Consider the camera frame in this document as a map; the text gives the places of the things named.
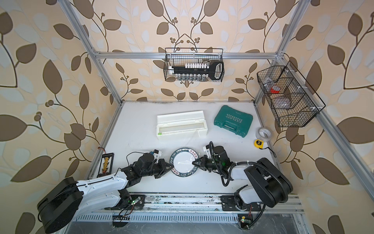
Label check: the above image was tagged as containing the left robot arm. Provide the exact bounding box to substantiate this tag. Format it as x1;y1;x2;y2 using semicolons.
37;153;174;234

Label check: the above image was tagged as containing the right black wire basket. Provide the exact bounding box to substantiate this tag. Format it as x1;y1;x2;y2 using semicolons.
257;61;326;127

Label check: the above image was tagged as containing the black wire basket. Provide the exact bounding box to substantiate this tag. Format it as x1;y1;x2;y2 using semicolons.
163;47;225;82
257;61;326;127

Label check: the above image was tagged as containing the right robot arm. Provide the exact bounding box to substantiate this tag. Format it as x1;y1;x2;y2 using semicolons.
192;142;293;210

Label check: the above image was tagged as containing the rear black wire basket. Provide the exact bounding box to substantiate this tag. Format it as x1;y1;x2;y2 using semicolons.
163;47;225;82

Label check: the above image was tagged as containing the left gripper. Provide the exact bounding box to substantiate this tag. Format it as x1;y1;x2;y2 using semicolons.
140;158;174;178

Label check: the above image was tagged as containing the yellow tape measure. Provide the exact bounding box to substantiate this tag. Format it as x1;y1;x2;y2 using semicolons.
254;139;264;149

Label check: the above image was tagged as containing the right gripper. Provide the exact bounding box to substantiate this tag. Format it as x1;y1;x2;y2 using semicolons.
193;154;222;172

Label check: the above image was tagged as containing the white plate green rim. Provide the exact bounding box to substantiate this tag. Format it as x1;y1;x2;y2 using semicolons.
169;147;199;177

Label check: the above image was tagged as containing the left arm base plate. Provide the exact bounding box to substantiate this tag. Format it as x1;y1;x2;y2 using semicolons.
105;195;146;210

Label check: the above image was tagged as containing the black corrugated cable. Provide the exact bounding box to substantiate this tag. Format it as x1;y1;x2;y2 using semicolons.
208;141;285;229

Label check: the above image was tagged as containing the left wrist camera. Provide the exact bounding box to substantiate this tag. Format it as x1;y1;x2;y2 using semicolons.
150;149;162;157

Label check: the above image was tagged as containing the green tool case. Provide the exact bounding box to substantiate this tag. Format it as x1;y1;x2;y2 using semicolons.
214;105;253;137

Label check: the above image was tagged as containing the small black circuit board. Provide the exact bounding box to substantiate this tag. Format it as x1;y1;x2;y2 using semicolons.
97;153;115;177

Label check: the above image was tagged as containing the red item in basket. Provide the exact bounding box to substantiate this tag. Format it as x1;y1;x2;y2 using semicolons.
270;85;281;94

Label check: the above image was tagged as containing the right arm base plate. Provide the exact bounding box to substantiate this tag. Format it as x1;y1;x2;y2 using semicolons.
220;195;262;212

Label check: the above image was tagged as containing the black socket set holder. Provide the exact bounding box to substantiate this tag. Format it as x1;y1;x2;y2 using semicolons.
168;60;225;81

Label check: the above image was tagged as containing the clear tape roll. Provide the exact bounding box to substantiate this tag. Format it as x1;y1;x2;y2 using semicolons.
256;128;272;142

